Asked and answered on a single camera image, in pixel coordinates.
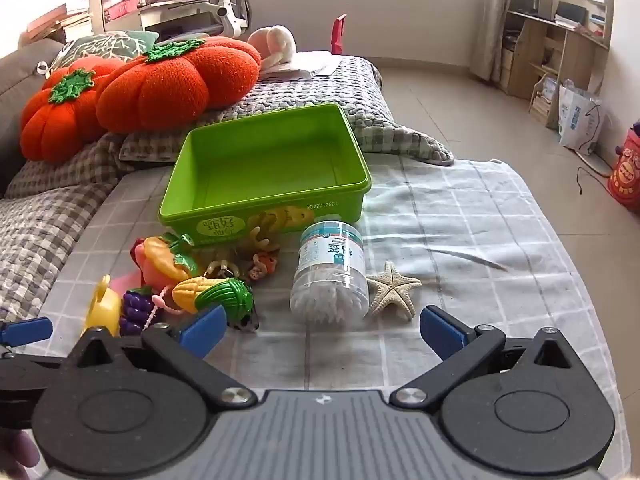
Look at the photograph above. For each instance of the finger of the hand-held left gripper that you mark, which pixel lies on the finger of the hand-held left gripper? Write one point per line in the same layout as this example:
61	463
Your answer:
25	332

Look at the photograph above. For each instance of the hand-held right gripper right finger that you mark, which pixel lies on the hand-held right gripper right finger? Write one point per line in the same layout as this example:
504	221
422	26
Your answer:
440	330

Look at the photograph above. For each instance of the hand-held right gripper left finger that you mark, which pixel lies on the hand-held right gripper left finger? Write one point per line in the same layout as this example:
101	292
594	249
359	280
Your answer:
202	330

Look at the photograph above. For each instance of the yellow toy corn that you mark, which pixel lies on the yellow toy corn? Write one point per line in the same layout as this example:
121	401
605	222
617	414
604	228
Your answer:
192	292

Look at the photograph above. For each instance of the black white cow toy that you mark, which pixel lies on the black white cow toy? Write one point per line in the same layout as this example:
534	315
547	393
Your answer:
245	321

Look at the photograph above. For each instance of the beige starfish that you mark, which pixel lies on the beige starfish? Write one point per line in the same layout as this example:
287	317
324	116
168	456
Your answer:
392	290

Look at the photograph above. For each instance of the clear cotton swab jar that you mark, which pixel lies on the clear cotton swab jar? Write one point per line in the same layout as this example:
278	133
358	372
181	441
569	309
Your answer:
327	270

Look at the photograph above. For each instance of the green plastic box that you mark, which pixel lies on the green plastic box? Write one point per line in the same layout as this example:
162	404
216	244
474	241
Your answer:
260	160

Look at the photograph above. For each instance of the person's left hand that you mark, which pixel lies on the person's left hand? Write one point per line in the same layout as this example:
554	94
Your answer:
15	455

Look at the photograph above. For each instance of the beige hair claw clip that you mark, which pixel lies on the beige hair claw clip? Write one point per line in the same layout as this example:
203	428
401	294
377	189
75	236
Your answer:
222	267

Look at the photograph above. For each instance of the orange toy pumpkin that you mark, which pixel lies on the orange toy pumpkin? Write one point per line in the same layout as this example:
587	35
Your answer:
160	260

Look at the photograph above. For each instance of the white grid sheet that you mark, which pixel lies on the white grid sheet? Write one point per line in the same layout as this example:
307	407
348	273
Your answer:
450	240

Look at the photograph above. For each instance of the amber hair claw clip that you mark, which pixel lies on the amber hair claw clip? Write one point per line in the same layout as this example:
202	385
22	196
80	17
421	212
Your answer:
260	240

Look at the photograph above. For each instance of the grey checked blanket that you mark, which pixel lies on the grey checked blanket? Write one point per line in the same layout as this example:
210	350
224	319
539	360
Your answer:
45	210

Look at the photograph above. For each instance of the small orange pumpkin cushion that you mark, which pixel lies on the small orange pumpkin cushion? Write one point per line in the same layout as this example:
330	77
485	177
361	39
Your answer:
55	120

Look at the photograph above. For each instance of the red bag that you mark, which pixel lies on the red bag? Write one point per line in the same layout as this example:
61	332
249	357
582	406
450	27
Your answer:
625	175

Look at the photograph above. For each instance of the grey sofa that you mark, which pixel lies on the grey sofa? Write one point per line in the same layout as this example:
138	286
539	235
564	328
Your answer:
15	90

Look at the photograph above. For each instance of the large orange pumpkin cushion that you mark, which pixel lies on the large orange pumpkin cushion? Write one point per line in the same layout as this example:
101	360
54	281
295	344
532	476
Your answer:
175	85

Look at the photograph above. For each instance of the white blue paper bag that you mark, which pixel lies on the white blue paper bag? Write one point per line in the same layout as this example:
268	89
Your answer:
577	115

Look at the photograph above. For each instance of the grey pebble quilt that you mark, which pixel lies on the grey pebble quilt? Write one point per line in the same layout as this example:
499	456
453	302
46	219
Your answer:
325	85

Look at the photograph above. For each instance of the white papers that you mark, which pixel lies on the white papers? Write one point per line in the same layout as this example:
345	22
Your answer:
305	65

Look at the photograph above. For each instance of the pink white plush toy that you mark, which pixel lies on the pink white plush toy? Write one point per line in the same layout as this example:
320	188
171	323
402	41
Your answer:
272	45

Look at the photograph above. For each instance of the green white patterned pillow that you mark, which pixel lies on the green white patterned pillow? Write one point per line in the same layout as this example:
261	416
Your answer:
112	42

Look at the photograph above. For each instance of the wooden bookshelf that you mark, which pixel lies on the wooden bookshelf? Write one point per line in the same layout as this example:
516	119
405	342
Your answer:
550	45

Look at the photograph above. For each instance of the stack of books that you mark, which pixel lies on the stack of books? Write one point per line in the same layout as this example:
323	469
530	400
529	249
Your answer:
57	22

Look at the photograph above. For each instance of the red chair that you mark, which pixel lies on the red chair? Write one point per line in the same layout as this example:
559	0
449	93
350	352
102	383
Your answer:
339	32

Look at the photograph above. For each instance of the beige curtain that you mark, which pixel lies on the beige curtain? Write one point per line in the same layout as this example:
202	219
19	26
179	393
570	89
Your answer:
500	15

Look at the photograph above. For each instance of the pink storage box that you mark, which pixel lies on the pink storage box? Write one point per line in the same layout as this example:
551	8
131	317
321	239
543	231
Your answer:
120	9

